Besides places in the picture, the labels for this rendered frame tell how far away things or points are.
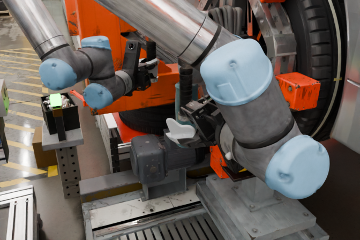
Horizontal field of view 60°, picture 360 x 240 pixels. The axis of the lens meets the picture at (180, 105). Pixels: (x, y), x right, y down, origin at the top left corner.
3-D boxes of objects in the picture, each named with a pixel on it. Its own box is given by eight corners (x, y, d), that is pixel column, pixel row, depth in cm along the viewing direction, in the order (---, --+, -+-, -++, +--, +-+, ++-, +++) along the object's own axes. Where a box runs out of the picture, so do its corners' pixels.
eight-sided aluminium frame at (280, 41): (279, 168, 96) (308, -25, 74) (261, 173, 93) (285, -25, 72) (204, 102, 142) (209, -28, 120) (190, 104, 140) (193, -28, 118)
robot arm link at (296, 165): (321, 121, 35) (344, 177, 38) (262, 102, 45) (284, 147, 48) (267, 164, 33) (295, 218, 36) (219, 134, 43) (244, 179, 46)
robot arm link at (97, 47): (89, 42, 77) (97, 85, 81) (114, 34, 86) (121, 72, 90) (64, 43, 80) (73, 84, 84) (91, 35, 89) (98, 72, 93)
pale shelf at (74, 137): (83, 144, 139) (83, 138, 138) (42, 151, 134) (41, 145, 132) (76, 107, 176) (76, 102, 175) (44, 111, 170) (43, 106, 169)
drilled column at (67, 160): (83, 194, 172) (73, 126, 155) (64, 199, 168) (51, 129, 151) (82, 184, 180) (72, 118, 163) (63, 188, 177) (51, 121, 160)
